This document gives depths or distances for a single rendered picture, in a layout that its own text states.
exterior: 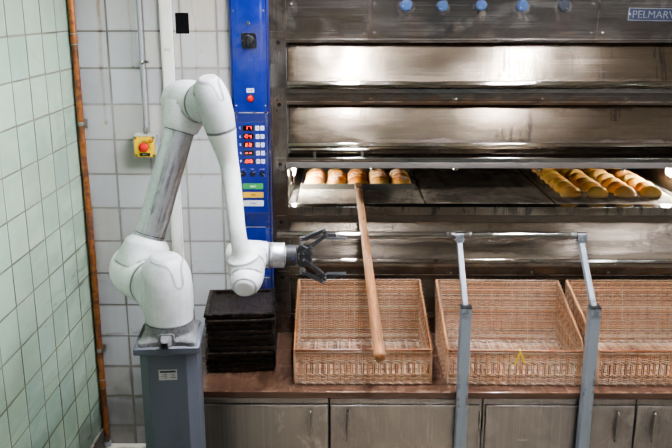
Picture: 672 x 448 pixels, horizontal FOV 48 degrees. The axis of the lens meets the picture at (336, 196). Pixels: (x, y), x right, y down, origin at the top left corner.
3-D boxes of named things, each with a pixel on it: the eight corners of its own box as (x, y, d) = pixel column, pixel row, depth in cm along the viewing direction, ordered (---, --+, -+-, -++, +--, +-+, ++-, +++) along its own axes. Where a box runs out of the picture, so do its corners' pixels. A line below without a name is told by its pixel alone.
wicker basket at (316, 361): (297, 334, 348) (296, 277, 342) (420, 334, 349) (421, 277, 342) (291, 386, 301) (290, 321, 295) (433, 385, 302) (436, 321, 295)
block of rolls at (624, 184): (529, 170, 408) (530, 160, 406) (619, 170, 407) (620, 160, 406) (561, 199, 349) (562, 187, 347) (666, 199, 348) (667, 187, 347)
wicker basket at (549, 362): (431, 334, 348) (433, 277, 342) (555, 335, 347) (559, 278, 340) (443, 386, 301) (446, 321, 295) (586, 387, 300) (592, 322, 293)
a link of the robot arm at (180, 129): (123, 303, 246) (94, 285, 262) (166, 308, 257) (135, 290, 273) (188, 74, 247) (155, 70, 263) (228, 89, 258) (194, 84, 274)
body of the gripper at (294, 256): (286, 240, 272) (312, 240, 272) (286, 263, 274) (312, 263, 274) (284, 247, 264) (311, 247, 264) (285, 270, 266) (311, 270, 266)
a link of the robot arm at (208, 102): (246, 124, 250) (223, 119, 260) (233, 70, 243) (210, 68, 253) (213, 137, 243) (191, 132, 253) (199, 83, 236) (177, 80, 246)
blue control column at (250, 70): (276, 296, 549) (270, -13, 496) (299, 296, 549) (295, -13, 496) (243, 447, 362) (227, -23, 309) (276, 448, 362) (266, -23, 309)
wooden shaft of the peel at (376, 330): (385, 363, 192) (386, 352, 192) (373, 363, 192) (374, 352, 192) (361, 193, 358) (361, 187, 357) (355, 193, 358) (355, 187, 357)
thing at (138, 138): (137, 155, 330) (136, 132, 328) (160, 155, 330) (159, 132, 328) (133, 158, 323) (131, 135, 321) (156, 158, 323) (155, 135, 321)
